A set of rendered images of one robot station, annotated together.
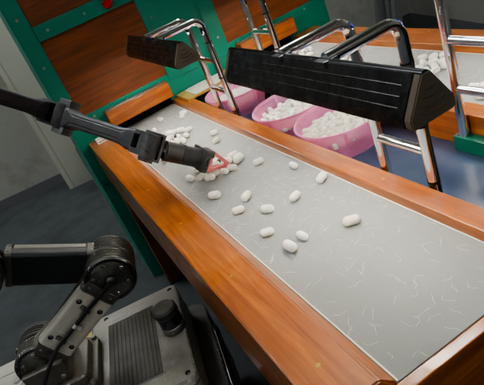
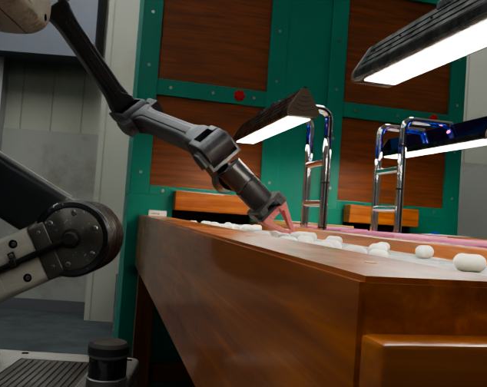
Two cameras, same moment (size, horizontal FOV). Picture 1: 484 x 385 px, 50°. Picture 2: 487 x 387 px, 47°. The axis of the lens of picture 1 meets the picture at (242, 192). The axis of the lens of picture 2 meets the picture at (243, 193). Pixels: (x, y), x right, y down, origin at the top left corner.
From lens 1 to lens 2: 62 cm
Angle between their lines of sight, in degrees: 29
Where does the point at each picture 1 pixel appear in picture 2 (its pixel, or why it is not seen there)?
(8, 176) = not seen: hidden behind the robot
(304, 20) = (429, 223)
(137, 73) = not seen: hidden behind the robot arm
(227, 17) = (349, 176)
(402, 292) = not seen: outside the picture
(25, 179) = (48, 289)
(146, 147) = (211, 143)
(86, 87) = (172, 160)
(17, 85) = (103, 190)
